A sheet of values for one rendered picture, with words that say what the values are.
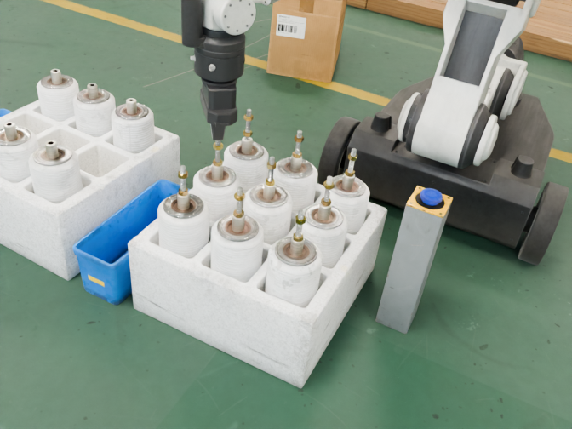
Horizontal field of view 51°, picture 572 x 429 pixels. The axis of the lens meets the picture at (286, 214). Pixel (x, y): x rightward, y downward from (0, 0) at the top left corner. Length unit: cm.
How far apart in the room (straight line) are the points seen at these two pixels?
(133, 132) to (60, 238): 30
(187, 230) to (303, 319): 27
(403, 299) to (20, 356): 75
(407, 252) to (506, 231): 40
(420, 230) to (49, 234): 74
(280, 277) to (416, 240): 27
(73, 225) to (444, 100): 80
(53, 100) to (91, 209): 35
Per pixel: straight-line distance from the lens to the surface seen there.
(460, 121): 129
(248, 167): 127
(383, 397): 119
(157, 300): 123
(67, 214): 128
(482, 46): 135
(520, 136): 176
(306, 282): 104
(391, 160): 149
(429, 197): 111
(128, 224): 139
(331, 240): 112
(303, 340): 107
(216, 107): 109
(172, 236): 113
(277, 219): 115
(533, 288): 153
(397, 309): 127
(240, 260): 108
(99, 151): 148
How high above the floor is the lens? 94
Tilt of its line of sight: 38 degrees down
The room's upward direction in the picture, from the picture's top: 6 degrees clockwise
